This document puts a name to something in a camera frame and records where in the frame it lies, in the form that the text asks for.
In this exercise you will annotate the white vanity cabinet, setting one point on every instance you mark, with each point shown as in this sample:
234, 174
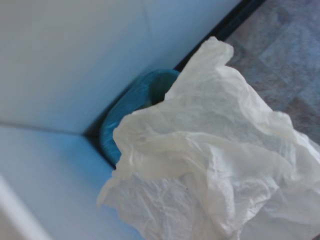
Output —
70, 75

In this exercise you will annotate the trash bin with blue bag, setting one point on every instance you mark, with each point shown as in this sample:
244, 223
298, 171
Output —
130, 110

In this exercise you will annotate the white tissue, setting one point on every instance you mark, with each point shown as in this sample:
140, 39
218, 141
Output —
207, 160

